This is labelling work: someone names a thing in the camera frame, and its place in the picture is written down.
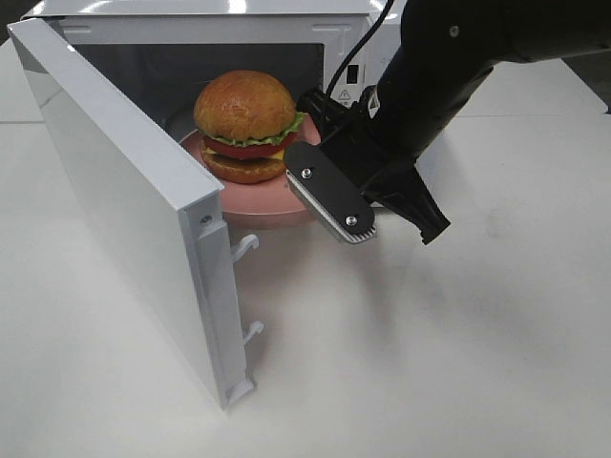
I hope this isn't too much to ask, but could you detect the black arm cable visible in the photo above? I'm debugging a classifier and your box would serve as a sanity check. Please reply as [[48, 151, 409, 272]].
[[320, 0, 397, 144]]

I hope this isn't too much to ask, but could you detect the pink round plate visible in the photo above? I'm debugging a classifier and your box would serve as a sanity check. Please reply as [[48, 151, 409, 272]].
[[179, 114, 322, 231]]

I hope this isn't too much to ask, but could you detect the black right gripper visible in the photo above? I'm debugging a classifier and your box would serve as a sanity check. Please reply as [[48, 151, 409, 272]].
[[298, 88, 451, 245]]

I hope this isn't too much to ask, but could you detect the white microwave door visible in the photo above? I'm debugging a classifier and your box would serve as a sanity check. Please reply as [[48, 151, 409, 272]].
[[9, 19, 263, 407]]

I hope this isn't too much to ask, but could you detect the burger with lettuce and tomato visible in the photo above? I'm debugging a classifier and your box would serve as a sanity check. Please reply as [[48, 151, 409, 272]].
[[193, 70, 306, 185]]

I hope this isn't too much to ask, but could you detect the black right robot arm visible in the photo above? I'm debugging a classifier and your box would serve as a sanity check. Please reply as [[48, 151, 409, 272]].
[[284, 1, 610, 244]]

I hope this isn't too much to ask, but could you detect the white microwave oven body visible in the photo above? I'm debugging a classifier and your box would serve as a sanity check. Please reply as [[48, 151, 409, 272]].
[[21, 1, 378, 142]]

